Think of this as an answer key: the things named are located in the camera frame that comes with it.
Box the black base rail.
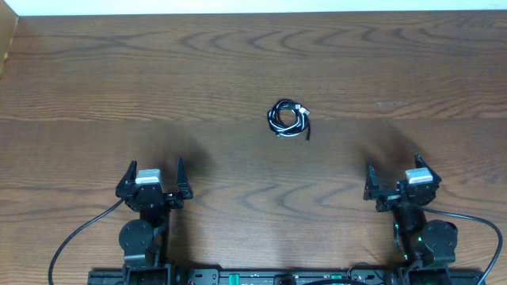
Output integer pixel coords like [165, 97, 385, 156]
[87, 267, 485, 285]

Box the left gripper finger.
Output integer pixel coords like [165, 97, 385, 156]
[177, 157, 189, 192]
[117, 161, 137, 190]

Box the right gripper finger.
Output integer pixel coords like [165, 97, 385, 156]
[414, 153, 438, 178]
[364, 162, 379, 194]

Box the black USB cable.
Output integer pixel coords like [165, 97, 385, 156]
[267, 98, 312, 143]

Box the wooden side panel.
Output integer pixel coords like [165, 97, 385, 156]
[0, 0, 19, 74]

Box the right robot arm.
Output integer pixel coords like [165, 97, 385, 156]
[363, 154, 458, 284]

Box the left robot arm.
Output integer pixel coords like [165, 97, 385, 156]
[116, 158, 193, 285]

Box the white USB cable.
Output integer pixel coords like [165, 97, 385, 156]
[269, 103, 311, 139]

